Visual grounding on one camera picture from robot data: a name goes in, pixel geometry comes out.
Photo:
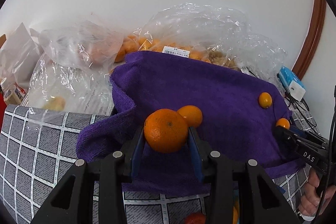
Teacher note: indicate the clear bag of oranges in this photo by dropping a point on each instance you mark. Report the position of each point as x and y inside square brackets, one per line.
[219, 36]

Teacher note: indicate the blue white tissue box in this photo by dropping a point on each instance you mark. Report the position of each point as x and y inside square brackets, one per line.
[292, 83]

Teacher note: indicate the orange mandarin behind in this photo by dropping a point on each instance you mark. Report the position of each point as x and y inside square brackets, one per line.
[192, 115]

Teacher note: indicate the grey checked tablecloth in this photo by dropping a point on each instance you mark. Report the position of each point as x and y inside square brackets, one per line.
[39, 146]

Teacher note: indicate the large orange mandarin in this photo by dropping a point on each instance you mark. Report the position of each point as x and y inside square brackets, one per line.
[165, 131]

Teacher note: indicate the small red fruit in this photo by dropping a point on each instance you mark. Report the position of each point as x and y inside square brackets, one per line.
[195, 218]

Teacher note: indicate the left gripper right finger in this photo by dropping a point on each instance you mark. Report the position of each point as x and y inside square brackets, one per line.
[199, 154]

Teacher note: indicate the white plastic bag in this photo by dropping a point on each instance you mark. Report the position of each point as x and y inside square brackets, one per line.
[19, 56]

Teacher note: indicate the purple towel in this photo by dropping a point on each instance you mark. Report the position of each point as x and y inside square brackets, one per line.
[233, 121]

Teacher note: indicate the brown wooden door frame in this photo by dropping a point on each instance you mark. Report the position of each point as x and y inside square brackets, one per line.
[312, 39]

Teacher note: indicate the small orange kumquat top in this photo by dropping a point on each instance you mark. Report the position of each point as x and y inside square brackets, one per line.
[265, 100]

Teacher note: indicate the clear crumpled plastic bag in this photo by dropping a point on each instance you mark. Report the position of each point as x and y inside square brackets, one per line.
[73, 72]

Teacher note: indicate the small orange kumquat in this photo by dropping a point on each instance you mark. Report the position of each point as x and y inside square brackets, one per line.
[284, 123]
[265, 100]

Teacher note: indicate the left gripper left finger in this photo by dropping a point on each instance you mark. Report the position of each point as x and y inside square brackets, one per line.
[132, 151]

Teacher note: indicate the orange mandarin near edge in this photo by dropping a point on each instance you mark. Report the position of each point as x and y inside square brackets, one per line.
[235, 212]

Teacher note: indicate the right hand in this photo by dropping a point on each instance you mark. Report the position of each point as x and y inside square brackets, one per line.
[310, 200]

